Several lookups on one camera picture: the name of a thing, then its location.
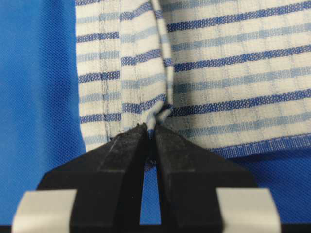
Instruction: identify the blue striped white towel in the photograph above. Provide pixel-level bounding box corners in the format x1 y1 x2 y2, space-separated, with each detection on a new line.
75 0 311 158

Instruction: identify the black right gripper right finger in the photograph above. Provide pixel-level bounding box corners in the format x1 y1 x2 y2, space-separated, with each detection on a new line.
154 125 257 233

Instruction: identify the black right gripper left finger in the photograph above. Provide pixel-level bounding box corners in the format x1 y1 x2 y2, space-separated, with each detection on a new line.
37 124 148 233

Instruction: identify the blue table cloth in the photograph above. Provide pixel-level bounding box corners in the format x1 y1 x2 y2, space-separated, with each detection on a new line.
0 0 311 225

